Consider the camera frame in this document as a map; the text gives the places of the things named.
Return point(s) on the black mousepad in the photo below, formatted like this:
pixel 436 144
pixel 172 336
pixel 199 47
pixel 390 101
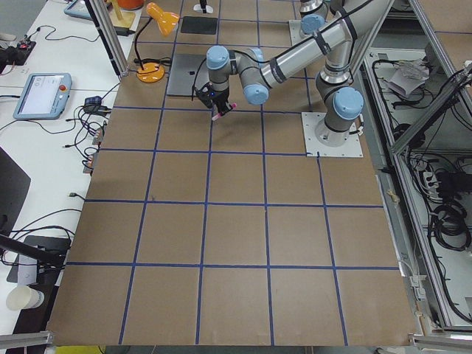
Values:
pixel 199 25

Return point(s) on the white computer mouse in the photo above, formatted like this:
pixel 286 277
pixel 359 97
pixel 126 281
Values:
pixel 206 9

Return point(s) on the pink pen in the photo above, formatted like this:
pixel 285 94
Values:
pixel 226 109

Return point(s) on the orange desk lamp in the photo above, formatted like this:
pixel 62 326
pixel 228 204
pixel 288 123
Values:
pixel 151 44

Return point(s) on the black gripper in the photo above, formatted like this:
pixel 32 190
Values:
pixel 220 99

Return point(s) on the black power adapter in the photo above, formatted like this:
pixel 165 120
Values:
pixel 123 31

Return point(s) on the grey closed laptop notebook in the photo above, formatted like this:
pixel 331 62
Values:
pixel 184 75

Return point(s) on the wooden stand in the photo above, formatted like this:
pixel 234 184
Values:
pixel 119 17

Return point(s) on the orange cylindrical container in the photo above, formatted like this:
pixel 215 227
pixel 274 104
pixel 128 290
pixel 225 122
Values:
pixel 130 4

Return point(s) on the white paper cup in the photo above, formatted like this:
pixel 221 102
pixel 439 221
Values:
pixel 23 297

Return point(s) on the blue teach pendant tablet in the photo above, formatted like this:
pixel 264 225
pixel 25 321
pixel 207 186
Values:
pixel 44 96

